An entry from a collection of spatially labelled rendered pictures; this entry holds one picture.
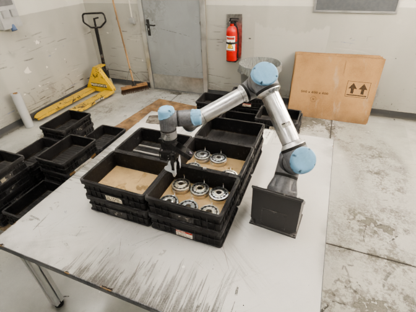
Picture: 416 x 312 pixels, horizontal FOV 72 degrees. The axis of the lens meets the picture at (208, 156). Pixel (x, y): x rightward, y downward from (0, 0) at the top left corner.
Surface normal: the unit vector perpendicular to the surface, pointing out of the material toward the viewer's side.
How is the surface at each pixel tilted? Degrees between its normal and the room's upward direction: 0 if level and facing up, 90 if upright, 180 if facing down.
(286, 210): 90
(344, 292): 0
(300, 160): 58
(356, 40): 90
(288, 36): 90
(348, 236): 0
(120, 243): 0
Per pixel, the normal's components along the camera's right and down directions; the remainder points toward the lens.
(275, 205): -0.45, 0.52
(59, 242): -0.04, -0.82
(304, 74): -0.37, 0.37
